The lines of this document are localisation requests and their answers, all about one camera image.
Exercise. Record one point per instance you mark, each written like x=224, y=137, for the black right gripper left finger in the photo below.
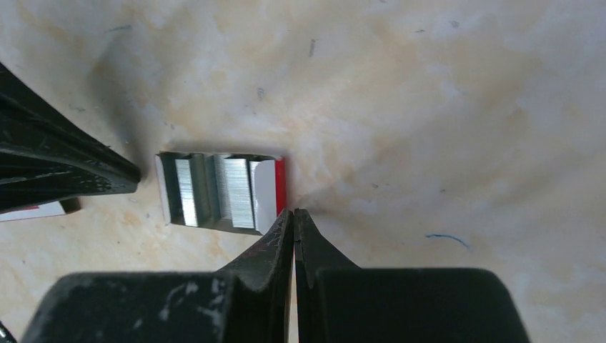
x=247, y=300

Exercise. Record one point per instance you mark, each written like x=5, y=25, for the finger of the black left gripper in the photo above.
x=45, y=158

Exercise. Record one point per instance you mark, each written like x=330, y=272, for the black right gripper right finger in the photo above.
x=338, y=301

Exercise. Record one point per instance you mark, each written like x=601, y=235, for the silver staple strip box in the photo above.
x=227, y=192

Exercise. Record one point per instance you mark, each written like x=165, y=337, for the red white staple box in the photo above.
x=52, y=209

